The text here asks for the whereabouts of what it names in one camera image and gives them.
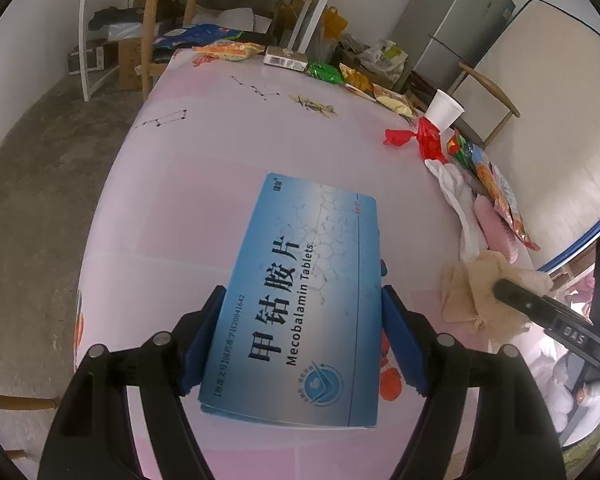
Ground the pink sponge cloth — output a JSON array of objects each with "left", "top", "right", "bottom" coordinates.
[{"left": 472, "top": 194, "right": 521, "bottom": 263}]

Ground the orange snack bag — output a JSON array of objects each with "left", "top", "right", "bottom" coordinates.
[{"left": 472, "top": 156, "right": 541, "bottom": 252}]

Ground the white paper napkin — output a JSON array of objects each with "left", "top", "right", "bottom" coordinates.
[{"left": 424, "top": 160, "right": 491, "bottom": 264}]

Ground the white mattress with blue edge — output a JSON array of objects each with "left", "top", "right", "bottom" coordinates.
[{"left": 447, "top": 0, "right": 600, "bottom": 271}]

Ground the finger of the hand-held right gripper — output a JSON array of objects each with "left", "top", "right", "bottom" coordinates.
[{"left": 495, "top": 279, "right": 581, "bottom": 333}]

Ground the red plastic wrapper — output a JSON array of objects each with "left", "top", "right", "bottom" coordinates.
[{"left": 384, "top": 117, "right": 449, "bottom": 162}]

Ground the blue snack bag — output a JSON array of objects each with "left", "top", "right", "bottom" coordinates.
[{"left": 152, "top": 24, "right": 243, "bottom": 51}]

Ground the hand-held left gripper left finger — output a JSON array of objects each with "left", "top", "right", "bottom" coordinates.
[{"left": 37, "top": 285, "right": 228, "bottom": 480}]

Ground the grey refrigerator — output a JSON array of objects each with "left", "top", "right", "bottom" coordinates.
[{"left": 390, "top": 0, "right": 516, "bottom": 91}]

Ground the beige tissue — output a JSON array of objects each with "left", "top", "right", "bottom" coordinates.
[{"left": 440, "top": 250, "right": 553, "bottom": 336}]

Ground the orange yellow snack packet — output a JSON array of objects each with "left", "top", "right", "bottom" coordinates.
[{"left": 340, "top": 62, "right": 376, "bottom": 94}]

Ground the blue medicine box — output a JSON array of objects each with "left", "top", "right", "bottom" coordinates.
[{"left": 198, "top": 172, "right": 383, "bottom": 431}]

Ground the yellow plastic bag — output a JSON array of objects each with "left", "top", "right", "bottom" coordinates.
[{"left": 322, "top": 6, "right": 349, "bottom": 41}]

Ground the small green wrapper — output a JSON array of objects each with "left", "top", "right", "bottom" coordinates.
[{"left": 305, "top": 61, "right": 343, "bottom": 84}]

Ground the white and green plastic bag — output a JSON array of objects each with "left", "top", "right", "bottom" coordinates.
[{"left": 359, "top": 39, "right": 409, "bottom": 77}]

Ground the dark cloth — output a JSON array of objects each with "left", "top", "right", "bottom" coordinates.
[{"left": 90, "top": 6, "right": 143, "bottom": 32}]

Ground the bare wooden chair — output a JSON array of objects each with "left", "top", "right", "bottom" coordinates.
[{"left": 139, "top": 0, "right": 203, "bottom": 102}]

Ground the white paper cup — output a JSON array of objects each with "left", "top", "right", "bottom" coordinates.
[{"left": 424, "top": 89, "right": 465, "bottom": 131}]

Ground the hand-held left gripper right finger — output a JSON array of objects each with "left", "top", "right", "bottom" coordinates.
[{"left": 380, "top": 285, "right": 566, "bottom": 480}]

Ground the wooden chair with dark seat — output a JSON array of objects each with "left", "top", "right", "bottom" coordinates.
[{"left": 405, "top": 62, "right": 521, "bottom": 150}]

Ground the white cigarette box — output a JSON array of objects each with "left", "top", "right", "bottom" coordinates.
[{"left": 264, "top": 46, "right": 308, "bottom": 69}]

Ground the brown cardboard box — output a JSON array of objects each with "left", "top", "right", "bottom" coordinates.
[{"left": 117, "top": 40, "right": 146, "bottom": 89}]

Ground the wooden chair armrest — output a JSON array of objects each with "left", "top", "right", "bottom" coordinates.
[{"left": 0, "top": 390, "right": 61, "bottom": 412}]

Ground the green snack bag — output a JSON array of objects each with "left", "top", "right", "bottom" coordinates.
[{"left": 446, "top": 130, "right": 482, "bottom": 171}]

